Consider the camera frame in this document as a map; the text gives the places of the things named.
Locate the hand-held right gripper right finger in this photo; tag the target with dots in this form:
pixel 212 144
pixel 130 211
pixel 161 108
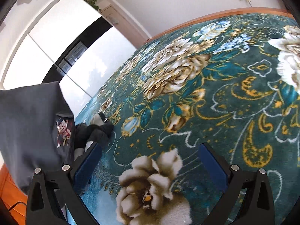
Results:
pixel 213 166

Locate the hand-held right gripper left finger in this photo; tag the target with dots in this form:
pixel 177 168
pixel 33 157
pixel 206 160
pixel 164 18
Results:
pixel 89 166

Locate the grey cartoon print sweatpants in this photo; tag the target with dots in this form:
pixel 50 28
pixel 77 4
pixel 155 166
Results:
pixel 30 126

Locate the navy and white garment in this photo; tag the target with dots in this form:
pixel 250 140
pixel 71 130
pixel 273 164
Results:
pixel 98 131

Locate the teal floral blanket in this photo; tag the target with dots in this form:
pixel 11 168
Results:
pixel 199 103

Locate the orange wooden headboard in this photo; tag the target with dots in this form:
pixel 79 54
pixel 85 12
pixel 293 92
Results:
pixel 9 187

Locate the white and black wardrobe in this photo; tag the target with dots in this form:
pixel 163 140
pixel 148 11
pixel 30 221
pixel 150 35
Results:
pixel 77 44

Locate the beige wooden door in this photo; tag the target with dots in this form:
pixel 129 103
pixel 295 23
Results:
pixel 121 21

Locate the orange wooden bed frame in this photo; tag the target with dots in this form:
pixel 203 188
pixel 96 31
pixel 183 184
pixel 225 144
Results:
pixel 211 14

